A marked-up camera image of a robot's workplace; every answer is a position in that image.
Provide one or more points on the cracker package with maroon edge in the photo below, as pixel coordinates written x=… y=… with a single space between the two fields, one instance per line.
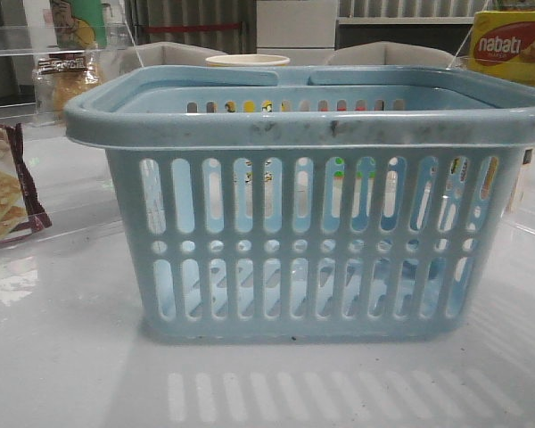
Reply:
x=21 y=213

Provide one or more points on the packaged bread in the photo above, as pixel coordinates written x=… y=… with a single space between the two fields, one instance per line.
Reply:
x=60 y=77

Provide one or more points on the green yellow cartoon package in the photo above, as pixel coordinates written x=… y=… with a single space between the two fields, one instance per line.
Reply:
x=78 y=24

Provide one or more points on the light blue plastic basket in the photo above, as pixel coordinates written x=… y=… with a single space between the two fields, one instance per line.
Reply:
x=307 y=202

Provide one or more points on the white cabinet in background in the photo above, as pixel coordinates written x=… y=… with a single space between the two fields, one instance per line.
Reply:
x=296 y=24

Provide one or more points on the beige chair right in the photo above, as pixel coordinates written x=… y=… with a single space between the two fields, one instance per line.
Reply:
x=390 y=53

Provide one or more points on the beige chair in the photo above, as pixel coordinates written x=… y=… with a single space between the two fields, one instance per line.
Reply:
x=390 y=53
x=164 y=53

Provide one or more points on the beige chair left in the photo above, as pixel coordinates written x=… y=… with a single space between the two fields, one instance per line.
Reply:
x=164 y=53

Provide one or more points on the clear acrylic shelf left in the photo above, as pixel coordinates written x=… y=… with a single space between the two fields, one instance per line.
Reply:
x=17 y=42

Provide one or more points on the yellow Nabati wafer box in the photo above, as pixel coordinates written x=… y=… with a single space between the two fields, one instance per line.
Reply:
x=503 y=45

